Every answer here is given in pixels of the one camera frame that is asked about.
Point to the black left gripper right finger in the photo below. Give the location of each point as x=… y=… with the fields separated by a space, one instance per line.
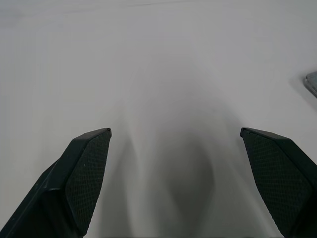
x=282 y=183

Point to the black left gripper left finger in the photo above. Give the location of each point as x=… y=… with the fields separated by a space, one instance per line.
x=74 y=183

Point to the grey object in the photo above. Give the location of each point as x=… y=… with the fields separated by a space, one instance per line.
x=312 y=82

